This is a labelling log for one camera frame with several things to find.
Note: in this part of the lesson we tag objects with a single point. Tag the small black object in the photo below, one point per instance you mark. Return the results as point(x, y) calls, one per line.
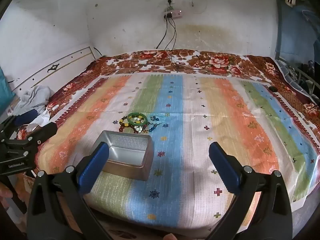
point(272, 89)

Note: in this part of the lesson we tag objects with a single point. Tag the metal rack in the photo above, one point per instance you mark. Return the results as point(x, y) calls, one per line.
point(300, 74)

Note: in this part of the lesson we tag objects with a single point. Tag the brown floral blanket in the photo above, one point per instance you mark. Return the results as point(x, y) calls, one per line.
point(212, 60)

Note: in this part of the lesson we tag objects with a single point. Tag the white wall socket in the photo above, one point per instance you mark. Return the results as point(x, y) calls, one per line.
point(170, 1)

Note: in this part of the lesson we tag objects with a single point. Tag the blue hanging cloth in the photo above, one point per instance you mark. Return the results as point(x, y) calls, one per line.
point(295, 30)

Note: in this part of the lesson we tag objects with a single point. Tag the white bed headboard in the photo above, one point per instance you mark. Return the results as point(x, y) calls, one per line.
point(62, 65)

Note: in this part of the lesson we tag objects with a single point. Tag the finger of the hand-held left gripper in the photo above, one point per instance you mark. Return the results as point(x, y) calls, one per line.
point(25, 117)
point(46, 130)

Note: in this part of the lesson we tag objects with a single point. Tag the teal pillow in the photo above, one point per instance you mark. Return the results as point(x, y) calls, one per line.
point(5, 90)

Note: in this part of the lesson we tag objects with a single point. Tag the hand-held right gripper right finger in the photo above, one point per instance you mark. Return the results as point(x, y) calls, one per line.
point(223, 167)

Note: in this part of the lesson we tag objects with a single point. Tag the white power strip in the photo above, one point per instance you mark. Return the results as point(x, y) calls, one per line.
point(173, 13)

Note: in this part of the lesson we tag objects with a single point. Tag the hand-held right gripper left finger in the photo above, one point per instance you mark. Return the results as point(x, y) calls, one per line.
point(93, 166)

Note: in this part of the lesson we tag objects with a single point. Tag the person's left hand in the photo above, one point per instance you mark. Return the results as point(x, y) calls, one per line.
point(4, 193)

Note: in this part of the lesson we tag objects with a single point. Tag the white crumpled tissue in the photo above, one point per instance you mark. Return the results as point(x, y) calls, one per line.
point(42, 118)

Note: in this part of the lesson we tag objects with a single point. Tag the striped colourful cloth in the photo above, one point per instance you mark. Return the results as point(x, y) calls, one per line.
point(180, 155)

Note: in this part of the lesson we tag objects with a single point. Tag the green jade bangle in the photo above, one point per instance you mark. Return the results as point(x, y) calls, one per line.
point(128, 120)

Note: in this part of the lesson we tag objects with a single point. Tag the silver metal box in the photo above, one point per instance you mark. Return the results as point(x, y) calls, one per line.
point(125, 152)

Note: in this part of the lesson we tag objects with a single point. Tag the grey crumpled clothes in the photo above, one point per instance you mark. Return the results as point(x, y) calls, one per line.
point(35, 96)

